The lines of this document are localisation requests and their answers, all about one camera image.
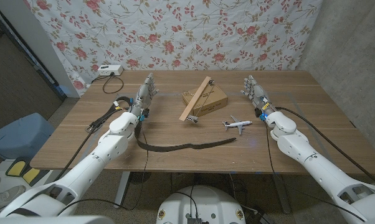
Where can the white toy airplane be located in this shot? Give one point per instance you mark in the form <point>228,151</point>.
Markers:
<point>237,124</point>

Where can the floral backdrop cloth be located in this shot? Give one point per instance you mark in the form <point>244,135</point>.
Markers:
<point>175,31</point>

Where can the grey table leg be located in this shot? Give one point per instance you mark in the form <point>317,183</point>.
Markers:
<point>282,196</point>

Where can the white power strip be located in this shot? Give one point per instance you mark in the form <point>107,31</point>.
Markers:
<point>109,70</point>

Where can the brown cardboard package box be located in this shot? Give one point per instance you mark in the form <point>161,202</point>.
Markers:
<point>215,99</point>

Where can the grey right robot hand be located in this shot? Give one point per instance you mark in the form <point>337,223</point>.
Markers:
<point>257,95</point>

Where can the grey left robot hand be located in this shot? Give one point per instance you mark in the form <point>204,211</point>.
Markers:
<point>142,98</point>

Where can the wooden hanger with metal clips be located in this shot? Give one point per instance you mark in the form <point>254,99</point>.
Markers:
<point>195,98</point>

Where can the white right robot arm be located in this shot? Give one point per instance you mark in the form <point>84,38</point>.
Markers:
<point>318,168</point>

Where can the dark brown leather belt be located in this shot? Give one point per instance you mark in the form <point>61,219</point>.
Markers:
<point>162,148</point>

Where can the white door frame post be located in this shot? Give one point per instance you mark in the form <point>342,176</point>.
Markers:
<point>35,37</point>

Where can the yellow black slipper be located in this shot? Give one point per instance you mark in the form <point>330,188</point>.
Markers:
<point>31,175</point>
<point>16,168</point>

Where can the white table leg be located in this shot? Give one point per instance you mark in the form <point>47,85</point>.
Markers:
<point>122,189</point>

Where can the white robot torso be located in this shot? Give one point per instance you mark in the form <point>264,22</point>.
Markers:
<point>203,202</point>

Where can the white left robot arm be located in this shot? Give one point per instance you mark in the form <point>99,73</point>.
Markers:
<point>91,161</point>

